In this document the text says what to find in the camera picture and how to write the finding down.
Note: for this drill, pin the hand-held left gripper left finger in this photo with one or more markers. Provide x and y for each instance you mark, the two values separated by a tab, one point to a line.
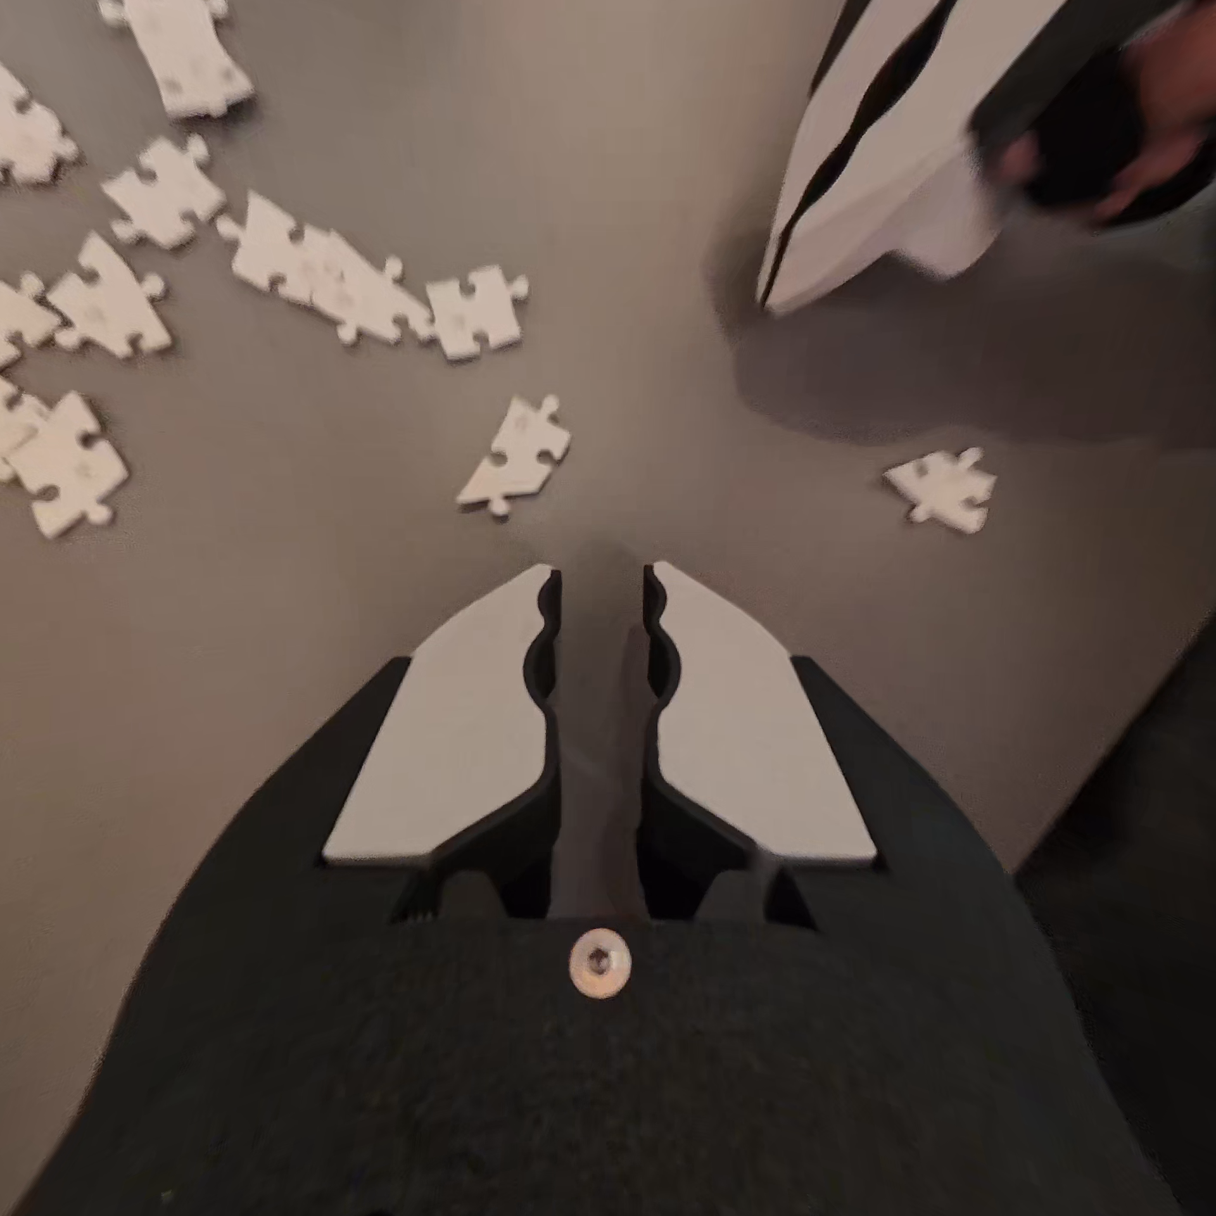
448	751

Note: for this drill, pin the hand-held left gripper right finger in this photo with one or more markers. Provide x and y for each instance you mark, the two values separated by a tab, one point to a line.
760	751

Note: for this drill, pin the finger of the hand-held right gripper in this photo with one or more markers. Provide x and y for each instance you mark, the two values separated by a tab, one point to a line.
837	114
912	171

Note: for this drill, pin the white puzzle piece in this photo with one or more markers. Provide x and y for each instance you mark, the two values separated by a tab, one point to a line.
517	456
944	491

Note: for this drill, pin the pile of loose puzzle pieces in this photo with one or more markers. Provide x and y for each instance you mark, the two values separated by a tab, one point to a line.
162	189

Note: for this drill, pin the person's right hand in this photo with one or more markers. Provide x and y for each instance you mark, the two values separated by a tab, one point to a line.
1179	114

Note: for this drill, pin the person's dark clothing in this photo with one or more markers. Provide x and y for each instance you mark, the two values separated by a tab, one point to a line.
1141	949

